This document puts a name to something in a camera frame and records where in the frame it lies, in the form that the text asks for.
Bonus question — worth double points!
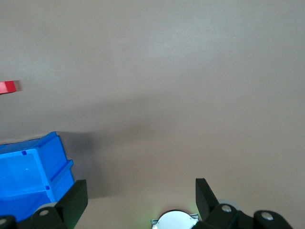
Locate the small red cube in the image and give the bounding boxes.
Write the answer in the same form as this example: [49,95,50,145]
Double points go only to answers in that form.
[0,80,21,95]

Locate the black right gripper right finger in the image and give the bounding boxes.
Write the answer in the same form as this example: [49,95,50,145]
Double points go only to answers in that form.
[190,177,294,229]

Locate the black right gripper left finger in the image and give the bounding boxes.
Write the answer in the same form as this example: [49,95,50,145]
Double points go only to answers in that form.
[0,179,89,229]

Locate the blue plastic storage bin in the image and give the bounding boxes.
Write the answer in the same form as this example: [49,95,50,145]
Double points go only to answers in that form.
[0,131,75,224]

